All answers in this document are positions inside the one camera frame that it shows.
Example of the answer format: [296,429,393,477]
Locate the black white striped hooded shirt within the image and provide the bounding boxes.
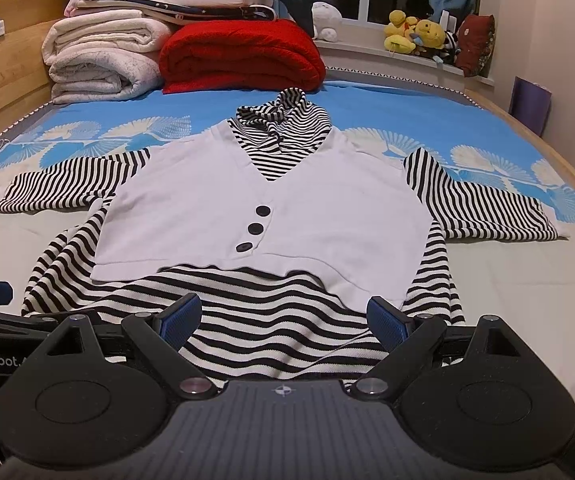
[0,89,562,382]

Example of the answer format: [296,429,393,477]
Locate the blue white patterned bedsheet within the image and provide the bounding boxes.
[0,82,575,399]

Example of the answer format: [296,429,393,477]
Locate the purple board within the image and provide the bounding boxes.
[509,77,552,136]

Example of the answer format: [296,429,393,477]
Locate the cream folded blanket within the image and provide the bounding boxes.
[41,10,172,105]

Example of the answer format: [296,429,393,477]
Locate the red folded blanket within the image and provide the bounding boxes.
[159,20,327,93]

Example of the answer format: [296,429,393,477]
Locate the yellow plush toys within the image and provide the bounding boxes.
[384,10,447,56]

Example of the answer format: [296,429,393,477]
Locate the dark red cushion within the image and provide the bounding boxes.
[455,14,496,77]

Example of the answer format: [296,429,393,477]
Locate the white plush toy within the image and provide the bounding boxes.
[312,1,343,42]

